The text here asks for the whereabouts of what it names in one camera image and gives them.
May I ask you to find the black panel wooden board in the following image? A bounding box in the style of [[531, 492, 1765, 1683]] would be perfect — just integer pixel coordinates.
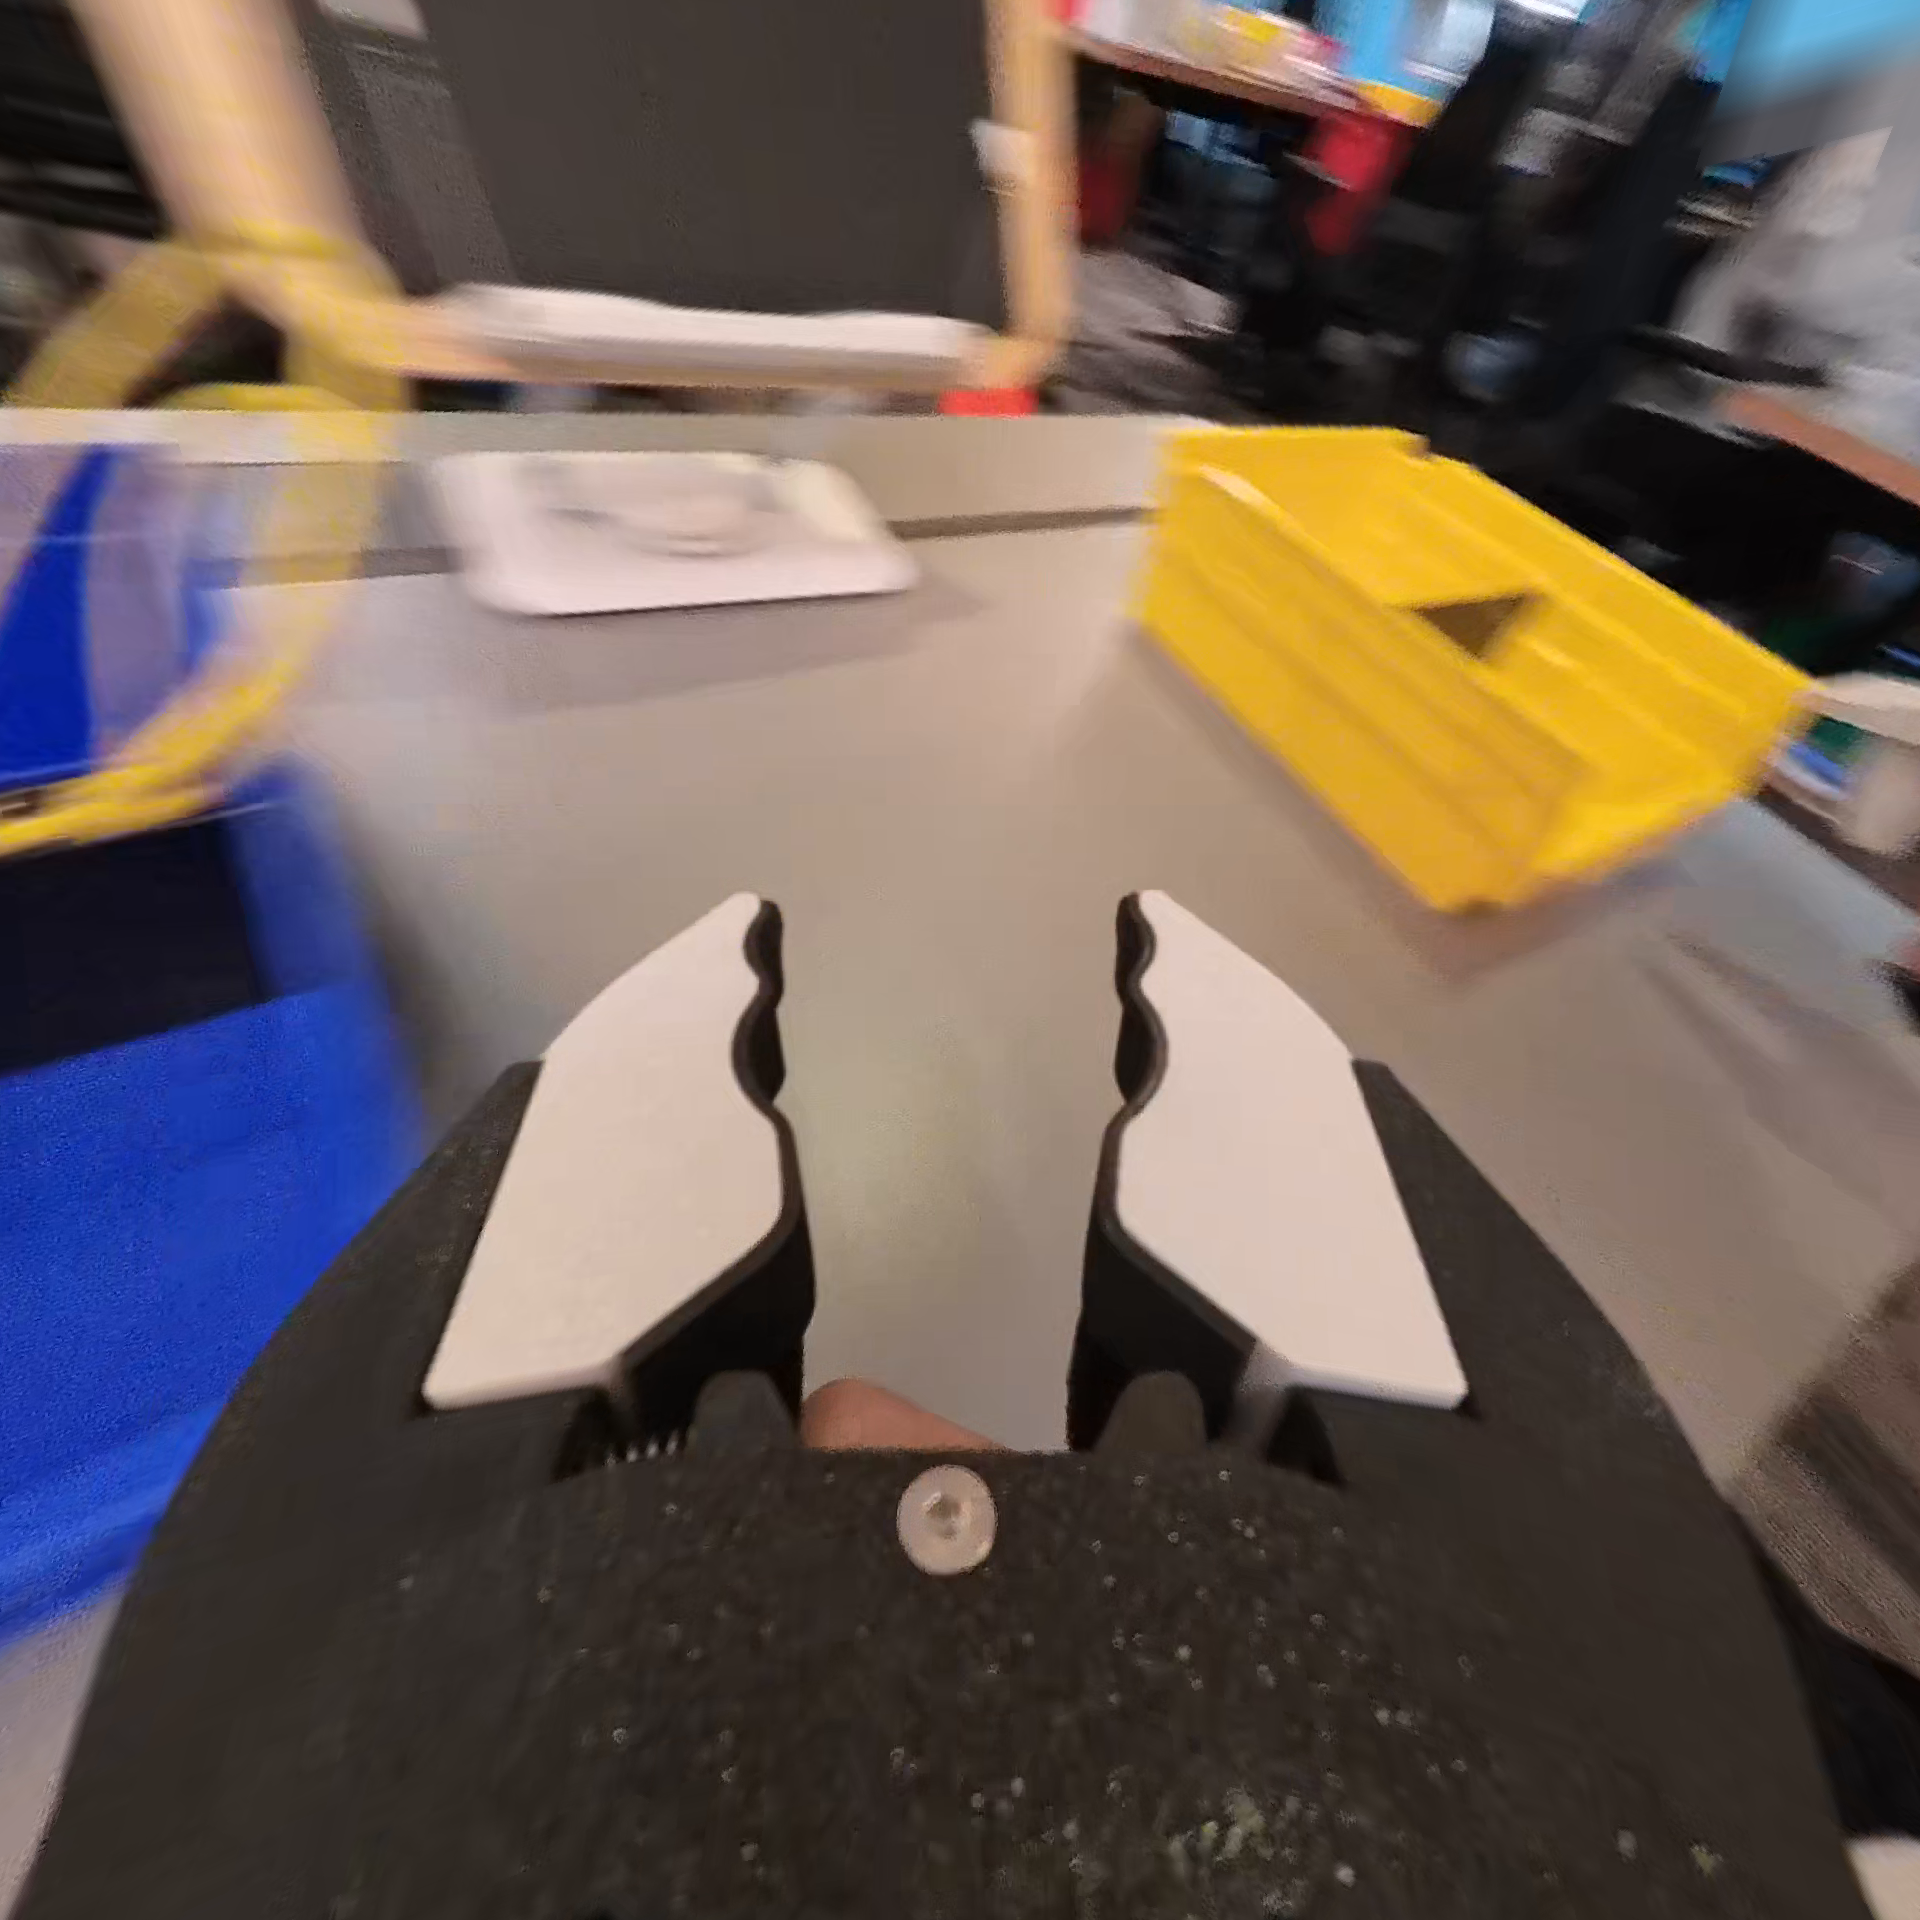
[[66, 0, 1087, 397]]

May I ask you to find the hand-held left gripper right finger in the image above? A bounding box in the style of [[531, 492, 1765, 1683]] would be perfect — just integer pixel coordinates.
[[1069, 889, 1472, 1453]]

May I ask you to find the blue plastic bin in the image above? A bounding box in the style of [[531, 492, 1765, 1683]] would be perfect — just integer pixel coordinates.
[[0, 442, 430, 1644]]

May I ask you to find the yellow plastic bin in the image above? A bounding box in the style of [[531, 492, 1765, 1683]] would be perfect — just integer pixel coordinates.
[[1125, 425, 1820, 918]]

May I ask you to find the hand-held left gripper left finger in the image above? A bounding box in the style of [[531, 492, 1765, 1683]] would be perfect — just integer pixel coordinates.
[[420, 893, 821, 1453]]

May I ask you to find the white mounting bar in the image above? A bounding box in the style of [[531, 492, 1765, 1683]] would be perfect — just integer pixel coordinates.
[[435, 283, 996, 397]]

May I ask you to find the yellow ethernet cable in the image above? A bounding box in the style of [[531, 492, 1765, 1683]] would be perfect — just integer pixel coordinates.
[[0, 223, 411, 861]]

